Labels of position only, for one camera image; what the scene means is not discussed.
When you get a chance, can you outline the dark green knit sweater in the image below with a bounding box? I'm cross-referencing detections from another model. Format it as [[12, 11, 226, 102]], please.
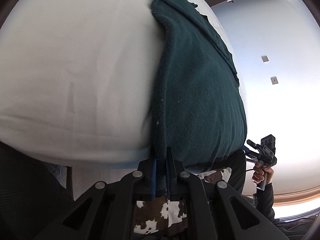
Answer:
[[150, 0, 249, 196]]

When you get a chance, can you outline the black sleeved right forearm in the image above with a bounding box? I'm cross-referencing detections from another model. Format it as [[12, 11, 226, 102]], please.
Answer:
[[253, 183, 275, 222]]

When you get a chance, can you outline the person's right hand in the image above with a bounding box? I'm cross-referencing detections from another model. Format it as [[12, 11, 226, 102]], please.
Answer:
[[252, 161, 274, 185]]

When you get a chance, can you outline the cowhide pattern rug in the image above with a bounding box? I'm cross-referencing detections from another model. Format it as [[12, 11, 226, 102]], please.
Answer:
[[133, 167, 232, 235]]

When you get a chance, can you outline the white bed sheet mattress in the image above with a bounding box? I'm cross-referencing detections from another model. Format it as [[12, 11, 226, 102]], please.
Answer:
[[1, 0, 232, 168]]

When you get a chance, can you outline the upper wall switch plate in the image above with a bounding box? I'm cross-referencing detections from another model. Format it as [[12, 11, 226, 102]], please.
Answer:
[[261, 56, 269, 62]]

